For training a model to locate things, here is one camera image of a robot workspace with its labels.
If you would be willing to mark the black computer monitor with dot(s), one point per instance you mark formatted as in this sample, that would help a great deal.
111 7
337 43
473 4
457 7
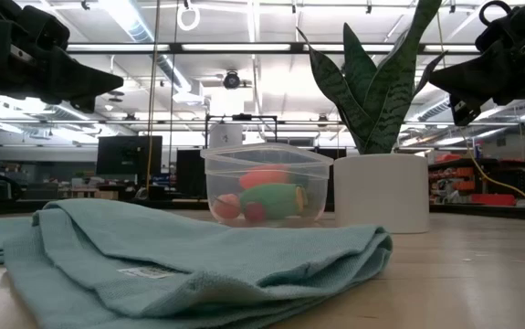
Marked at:
129 155
189 169

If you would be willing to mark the red plastic bin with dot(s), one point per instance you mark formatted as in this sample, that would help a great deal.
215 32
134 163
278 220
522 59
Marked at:
492 199

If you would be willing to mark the white cylindrical container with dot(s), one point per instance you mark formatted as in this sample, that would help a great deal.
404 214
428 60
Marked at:
225 134

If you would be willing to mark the black overhead camera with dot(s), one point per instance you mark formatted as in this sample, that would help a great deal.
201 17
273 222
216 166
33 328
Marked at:
231 80

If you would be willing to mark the shelf with orange bins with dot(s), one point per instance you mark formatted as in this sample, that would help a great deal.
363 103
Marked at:
472 178

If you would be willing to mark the clear plastic tupperware container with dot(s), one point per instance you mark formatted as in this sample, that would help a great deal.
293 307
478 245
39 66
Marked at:
266 155

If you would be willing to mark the teal folded cloth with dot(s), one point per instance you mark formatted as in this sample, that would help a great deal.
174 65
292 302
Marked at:
152 256

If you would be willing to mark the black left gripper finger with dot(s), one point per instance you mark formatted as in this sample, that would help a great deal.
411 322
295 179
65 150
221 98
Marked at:
84 104
79 82

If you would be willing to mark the pink toy peach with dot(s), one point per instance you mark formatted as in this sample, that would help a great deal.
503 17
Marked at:
225 206

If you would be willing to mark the green snake plant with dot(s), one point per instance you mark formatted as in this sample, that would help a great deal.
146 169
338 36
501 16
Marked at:
381 114

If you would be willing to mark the white plant pot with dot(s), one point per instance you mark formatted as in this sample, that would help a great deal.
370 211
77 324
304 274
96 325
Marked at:
381 192

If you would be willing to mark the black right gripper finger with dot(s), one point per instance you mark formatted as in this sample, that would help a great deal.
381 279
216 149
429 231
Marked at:
462 112
472 80

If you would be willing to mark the green toy vegetable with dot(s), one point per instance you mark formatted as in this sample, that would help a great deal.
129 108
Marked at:
271 201

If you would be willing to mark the orange toy carrot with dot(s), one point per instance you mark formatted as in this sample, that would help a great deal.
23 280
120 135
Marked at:
264 176

